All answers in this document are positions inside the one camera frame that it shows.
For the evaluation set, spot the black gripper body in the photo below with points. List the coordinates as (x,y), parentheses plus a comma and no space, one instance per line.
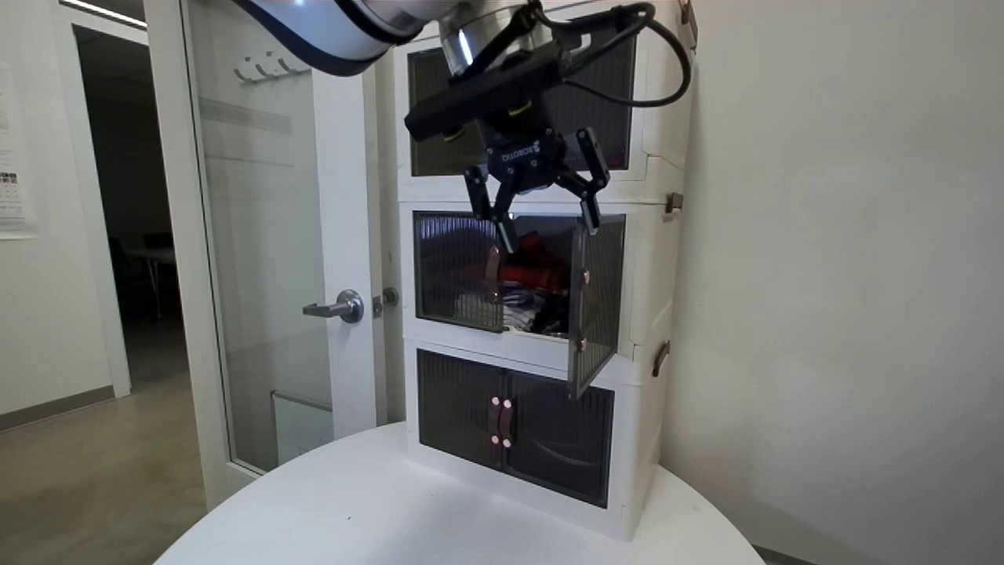
(527,156)

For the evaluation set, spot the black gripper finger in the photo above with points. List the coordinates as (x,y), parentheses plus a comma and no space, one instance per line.
(591,175)
(492,205)

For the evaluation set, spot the grey translucent cabinet door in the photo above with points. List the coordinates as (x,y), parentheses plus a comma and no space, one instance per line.
(598,301)

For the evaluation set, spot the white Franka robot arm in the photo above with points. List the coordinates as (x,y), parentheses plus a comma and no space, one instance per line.
(333,25)

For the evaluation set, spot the white three-tier shelf cabinet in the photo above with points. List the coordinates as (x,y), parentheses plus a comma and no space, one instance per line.
(645,417)

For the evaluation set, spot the red item inside cabinet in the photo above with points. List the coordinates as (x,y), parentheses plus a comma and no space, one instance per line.
(533,268)

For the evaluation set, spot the brown cabinet side latch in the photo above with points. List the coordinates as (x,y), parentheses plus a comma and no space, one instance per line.
(660,359)
(672,205)

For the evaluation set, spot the silver door lock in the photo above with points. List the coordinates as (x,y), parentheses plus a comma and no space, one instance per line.
(382,301)

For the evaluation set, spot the white glass room door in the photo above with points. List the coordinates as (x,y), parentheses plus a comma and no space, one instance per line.
(262,261)

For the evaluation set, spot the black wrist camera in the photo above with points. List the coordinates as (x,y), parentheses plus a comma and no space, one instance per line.
(471,97)

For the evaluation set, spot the white wall coat hooks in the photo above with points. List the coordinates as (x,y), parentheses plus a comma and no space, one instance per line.
(270,68)

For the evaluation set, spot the white wall poster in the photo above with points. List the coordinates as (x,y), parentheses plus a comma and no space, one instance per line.
(9,156)

